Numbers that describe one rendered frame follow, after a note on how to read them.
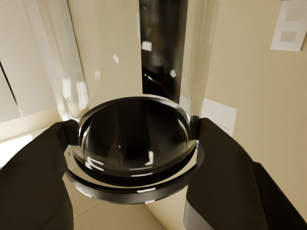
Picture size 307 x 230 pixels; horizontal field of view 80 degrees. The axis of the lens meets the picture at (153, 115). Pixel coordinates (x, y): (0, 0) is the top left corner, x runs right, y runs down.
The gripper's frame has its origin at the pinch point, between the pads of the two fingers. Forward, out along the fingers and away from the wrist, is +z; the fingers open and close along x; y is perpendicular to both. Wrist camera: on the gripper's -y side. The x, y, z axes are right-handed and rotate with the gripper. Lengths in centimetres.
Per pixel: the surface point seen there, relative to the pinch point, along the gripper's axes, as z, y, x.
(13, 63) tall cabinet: 213, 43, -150
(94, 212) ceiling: 93, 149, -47
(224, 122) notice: 48, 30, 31
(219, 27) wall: 55, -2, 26
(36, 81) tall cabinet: 222, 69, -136
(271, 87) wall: 38, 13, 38
